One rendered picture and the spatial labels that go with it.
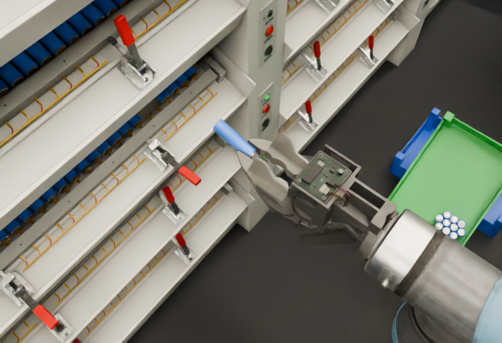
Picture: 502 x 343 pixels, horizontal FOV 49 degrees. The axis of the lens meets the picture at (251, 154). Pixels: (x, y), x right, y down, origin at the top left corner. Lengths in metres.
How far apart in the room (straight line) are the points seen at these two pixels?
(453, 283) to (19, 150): 0.49
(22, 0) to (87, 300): 0.59
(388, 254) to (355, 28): 0.75
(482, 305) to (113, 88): 0.48
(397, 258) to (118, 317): 0.68
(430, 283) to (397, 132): 0.98
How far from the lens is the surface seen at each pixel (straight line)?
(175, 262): 1.19
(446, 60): 1.79
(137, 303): 1.17
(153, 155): 0.83
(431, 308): 0.66
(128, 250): 1.00
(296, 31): 1.01
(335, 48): 1.25
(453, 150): 1.45
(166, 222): 1.01
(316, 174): 0.65
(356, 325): 1.33
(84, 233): 0.82
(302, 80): 1.18
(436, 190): 1.44
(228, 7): 0.77
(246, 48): 0.83
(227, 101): 0.91
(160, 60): 0.71
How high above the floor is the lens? 1.26
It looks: 58 degrees down
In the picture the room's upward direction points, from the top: straight up
